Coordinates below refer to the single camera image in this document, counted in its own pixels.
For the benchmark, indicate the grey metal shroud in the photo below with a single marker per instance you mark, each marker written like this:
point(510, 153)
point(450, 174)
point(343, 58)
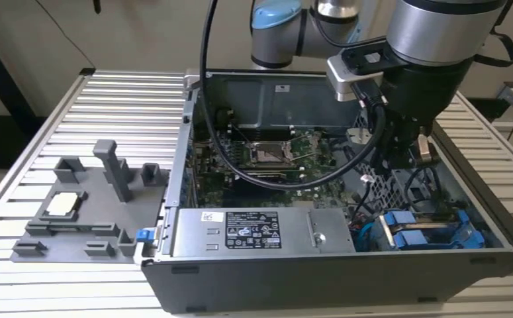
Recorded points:
point(283, 106)

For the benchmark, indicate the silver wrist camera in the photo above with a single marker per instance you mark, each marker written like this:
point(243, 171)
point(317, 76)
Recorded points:
point(349, 83)
point(426, 150)

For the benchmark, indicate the silver CPU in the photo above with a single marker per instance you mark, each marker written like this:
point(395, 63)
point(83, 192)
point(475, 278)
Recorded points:
point(65, 202)

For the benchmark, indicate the grey parts rack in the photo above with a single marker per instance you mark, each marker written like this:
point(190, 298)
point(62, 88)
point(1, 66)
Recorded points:
point(98, 225)

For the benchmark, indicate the black PC case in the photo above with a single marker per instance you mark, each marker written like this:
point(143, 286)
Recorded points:
point(283, 285)

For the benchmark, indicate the silver metal bracket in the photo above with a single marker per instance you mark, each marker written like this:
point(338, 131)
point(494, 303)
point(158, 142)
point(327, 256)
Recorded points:
point(357, 136)

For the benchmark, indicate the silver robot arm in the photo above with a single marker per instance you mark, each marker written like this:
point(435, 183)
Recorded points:
point(438, 30)

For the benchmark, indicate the silver power supply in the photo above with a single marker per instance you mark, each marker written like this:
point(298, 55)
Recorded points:
point(297, 232)

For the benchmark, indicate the green motherboard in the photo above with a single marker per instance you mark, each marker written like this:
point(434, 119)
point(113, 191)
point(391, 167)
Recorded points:
point(327, 198)

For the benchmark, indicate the black stand bar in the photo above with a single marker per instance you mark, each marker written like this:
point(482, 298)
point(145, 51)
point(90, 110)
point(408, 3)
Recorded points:
point(1, 66)

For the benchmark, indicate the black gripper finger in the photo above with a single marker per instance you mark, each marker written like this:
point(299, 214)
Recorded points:
point(385, 152)
point(408, 149)

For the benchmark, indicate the blue disk carrier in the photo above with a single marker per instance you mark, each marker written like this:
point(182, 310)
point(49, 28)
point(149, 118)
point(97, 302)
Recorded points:
point(411, 239)

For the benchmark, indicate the CPU socket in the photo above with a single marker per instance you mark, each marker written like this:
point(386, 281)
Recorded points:
point(265, 154)

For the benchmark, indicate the blue case latch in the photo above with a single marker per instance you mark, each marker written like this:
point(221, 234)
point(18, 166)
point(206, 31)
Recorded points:
point(145, 235)

